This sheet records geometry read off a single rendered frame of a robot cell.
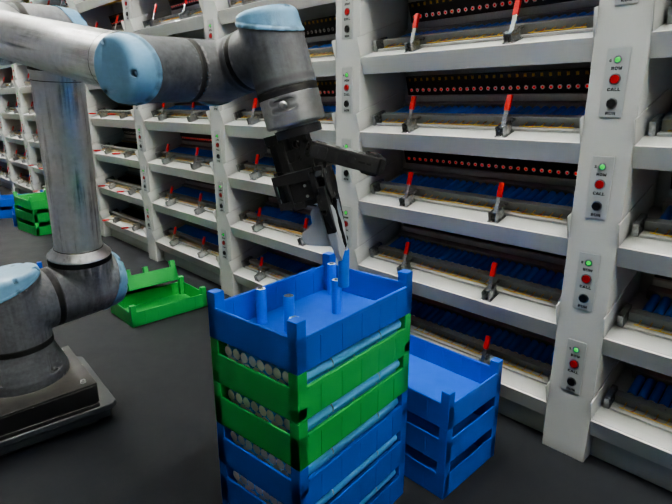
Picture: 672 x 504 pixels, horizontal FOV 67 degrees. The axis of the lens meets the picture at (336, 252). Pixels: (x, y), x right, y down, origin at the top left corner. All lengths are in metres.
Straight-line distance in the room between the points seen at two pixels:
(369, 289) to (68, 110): 0.78
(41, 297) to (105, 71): 0.73
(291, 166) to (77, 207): 0.71
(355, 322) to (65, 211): 0.81
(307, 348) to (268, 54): 0.41
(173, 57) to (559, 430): 1.10
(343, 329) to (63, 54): 0.59
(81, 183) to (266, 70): 0.72
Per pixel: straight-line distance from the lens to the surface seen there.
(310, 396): 0.78
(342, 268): 0.81
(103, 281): 1.44
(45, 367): 1.43
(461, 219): 1.28
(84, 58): 0.86
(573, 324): 1.21
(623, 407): 1.31
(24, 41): 1.03
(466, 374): 1.24
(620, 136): 1.12
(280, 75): 0.75
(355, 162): 0.76
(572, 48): 1.16
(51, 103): 1.33
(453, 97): 1.48
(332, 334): 0.77
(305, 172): 0.76
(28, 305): 1.38
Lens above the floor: 0.77
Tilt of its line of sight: 16 degrees down
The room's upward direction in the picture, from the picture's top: straight up
